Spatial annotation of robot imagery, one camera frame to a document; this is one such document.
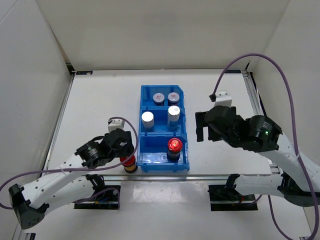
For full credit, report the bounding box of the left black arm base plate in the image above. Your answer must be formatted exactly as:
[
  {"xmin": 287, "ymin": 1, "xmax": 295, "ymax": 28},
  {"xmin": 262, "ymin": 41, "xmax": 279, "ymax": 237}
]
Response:
[{"xmin": 73, "ymin": 185, "xmax": 121, "ymax": 210}]

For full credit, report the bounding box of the black logo label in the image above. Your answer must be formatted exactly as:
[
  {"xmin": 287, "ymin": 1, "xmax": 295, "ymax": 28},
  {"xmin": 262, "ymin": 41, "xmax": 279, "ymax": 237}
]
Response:
[
  {"xmin": 225, "ymin": 69, "xmax": 242, "ymax": 74},
  {"xmin": 75, "ymin": 70, "xmax": 93, "ymax": 76}
]

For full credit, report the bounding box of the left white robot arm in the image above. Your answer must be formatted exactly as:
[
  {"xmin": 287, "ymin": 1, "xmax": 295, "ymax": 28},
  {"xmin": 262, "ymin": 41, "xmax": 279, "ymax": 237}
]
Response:
[{"xmin": 8, "ymin": 128, "xmax": 134, "ymax": 230}]

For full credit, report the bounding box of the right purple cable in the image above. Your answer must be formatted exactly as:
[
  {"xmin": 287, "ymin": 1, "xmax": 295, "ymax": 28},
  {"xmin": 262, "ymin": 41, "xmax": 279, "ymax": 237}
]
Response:
[{"xmin": 214, "ymin": 53, "xmax": 318, "ymax": 240}]

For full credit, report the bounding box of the silver-lid blue-label bottle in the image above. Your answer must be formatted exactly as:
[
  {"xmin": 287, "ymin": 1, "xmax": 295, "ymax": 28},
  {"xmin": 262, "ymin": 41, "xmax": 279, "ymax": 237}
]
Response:
[
  {"xmin": 141, "ymin": 111, "xmax": 155, "ymax": 132},
  {"xmin": 167, "ymin": 105, "xmax": 181, "ymax": 130}
]

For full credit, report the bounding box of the red-lid sauce jar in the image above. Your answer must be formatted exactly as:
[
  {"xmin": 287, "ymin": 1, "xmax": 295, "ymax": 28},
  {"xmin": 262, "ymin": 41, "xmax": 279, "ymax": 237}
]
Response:
[
  {"xmin": 167, "ymin": 137, "xmax": 183, "ymax": 162},
  {"xmin": 119, "ymin": 155, "xmax": 138, "ymax": 174}
]

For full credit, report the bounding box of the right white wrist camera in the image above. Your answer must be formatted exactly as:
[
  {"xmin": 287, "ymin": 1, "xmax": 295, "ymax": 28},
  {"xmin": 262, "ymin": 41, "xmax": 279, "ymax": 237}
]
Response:
[{"xmin": 209, "ymin": 90, "xmax": 232, "ymax": 107}]

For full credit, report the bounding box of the left black logo label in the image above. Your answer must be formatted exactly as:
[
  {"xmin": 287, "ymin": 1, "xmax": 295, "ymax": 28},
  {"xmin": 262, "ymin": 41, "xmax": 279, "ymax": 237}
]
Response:
[{"xmin": 75, "ymin": 70, "xmax": 93, "ymax": 76}]

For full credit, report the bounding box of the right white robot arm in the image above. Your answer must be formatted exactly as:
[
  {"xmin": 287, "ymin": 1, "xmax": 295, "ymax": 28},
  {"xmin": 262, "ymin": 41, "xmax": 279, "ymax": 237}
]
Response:
[{"xmin": 195, "ymin": 105, "xmax": 320, "ymax": 207}]

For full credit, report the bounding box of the right black logo label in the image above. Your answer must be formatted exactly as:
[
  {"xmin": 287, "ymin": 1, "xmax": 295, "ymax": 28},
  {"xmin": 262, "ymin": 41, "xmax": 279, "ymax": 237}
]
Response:
[{"xmin": 225, "ymin": 69, "xmax": 242, "ymax": 74}]

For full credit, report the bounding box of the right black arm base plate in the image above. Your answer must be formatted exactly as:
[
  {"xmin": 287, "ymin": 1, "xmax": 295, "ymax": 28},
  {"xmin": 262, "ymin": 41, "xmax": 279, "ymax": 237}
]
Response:
[{"xmin": 207, "ymin": 184, "xmax": 258, "ymax": 212}]

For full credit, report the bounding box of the white-lid spice jar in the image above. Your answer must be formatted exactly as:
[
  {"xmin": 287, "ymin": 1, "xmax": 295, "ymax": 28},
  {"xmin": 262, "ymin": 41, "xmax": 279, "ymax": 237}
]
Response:
[
  {"xmin": 167, "ymin": 92, "xmax": 180, "ymax": 106},
  {"xmin": 152, "ymin": 92, "xmax": 165, "ymax": 106}
]

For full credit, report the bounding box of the near blue storage bin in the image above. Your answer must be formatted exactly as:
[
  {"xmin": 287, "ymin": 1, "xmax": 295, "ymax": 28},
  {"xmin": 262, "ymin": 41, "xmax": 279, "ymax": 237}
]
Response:
[{"xmin": 137, "ymin": 133, "xmax": 190, "ymax": 173}]

